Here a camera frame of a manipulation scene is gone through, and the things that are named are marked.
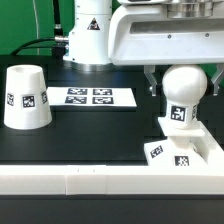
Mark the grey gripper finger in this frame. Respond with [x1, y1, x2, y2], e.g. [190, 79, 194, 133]
[208, 63, 224, 96]

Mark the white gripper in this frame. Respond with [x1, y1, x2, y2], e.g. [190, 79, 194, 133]
[108, 0, 224, 96]

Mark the white lamp bulb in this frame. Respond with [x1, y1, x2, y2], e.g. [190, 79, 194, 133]
[162, 65, 207, 129]

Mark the white lamp base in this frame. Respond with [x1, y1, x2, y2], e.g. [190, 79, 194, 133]
[144, 117, 206, 168]

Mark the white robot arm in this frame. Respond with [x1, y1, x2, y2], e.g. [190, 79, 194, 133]
[64, 0, 224, 94]

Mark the white lamp shade cone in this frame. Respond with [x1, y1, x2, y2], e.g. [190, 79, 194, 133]
[4, 65, 52, 130]

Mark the white marker sheet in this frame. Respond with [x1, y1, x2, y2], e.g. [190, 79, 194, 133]
[47, 87, 137, 108]

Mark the white L-shaped fence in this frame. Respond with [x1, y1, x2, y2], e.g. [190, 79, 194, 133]
[0, 132, 224, 195]

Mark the black cable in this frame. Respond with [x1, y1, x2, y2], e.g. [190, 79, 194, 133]
[10, 0, 70, 57]

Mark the white thin cable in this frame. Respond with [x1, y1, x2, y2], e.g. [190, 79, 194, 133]
[32, 0, 40, 56]

